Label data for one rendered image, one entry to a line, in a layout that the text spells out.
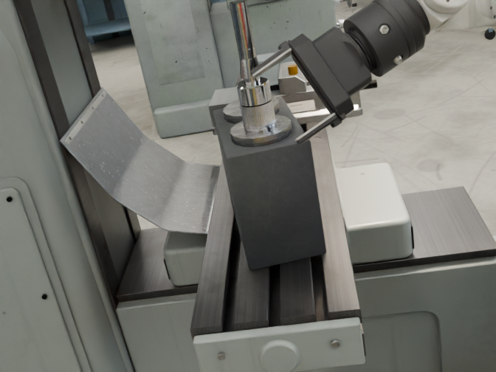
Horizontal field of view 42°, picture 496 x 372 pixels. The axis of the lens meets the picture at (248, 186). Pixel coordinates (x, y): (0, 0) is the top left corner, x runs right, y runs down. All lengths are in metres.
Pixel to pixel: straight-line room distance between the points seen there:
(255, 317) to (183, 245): 0.46
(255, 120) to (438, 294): 0.61
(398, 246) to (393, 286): 0.09
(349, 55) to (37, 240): 0.70
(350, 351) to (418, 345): 0.57
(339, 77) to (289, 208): 0.21
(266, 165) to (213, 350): 0.26
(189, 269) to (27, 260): 0.31
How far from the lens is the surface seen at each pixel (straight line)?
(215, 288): 0.96
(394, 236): 1.28
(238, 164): 0.89
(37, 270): 1.31
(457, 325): 1.42
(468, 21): 0.96
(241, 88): 0.91
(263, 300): 0.91
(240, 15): 0.89
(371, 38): 0.84
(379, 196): 1.36
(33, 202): 1.25
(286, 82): 1.47
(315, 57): 0.84
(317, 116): 1.48
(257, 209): 0.93
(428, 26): 0.89
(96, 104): 1.42
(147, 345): 1.44
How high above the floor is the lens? 1.48
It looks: 25 degrees down
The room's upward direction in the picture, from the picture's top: 11 degrees counter-clockwise
